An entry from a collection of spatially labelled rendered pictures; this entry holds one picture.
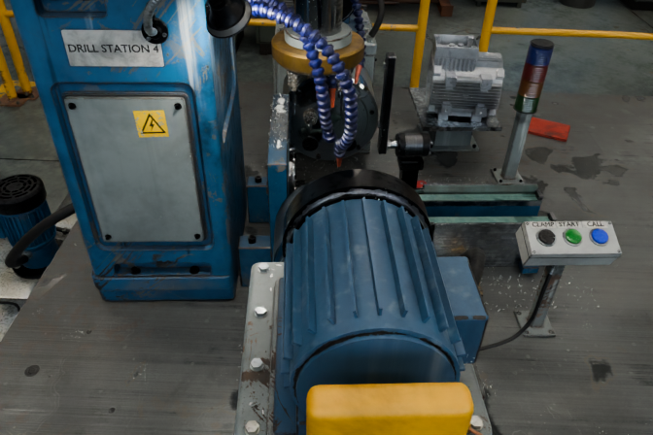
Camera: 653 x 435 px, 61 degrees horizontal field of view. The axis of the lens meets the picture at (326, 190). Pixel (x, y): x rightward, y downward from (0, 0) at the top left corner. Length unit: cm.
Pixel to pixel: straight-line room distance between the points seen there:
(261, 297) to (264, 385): 14
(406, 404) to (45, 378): 90
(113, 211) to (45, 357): 33
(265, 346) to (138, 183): 48
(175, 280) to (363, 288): 76
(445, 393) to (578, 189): 135
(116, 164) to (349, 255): 63
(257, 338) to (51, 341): 65
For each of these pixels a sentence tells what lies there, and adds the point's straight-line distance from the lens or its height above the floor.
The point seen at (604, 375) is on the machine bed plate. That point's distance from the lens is 128.
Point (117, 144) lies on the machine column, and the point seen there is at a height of 121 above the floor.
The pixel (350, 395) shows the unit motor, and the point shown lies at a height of 135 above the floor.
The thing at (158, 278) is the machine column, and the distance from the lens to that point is 124.
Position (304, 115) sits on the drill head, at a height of 107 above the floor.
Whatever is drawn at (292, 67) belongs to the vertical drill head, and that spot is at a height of 131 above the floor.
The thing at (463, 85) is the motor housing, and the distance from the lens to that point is 167.
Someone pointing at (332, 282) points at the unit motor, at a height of 134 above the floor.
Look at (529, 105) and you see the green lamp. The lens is 159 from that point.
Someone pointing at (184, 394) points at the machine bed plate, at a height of 80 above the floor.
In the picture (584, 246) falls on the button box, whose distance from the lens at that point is 112.
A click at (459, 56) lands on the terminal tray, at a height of 112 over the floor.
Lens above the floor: 173
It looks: 36 degrees down
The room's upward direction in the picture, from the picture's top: 2 degrees clockwise
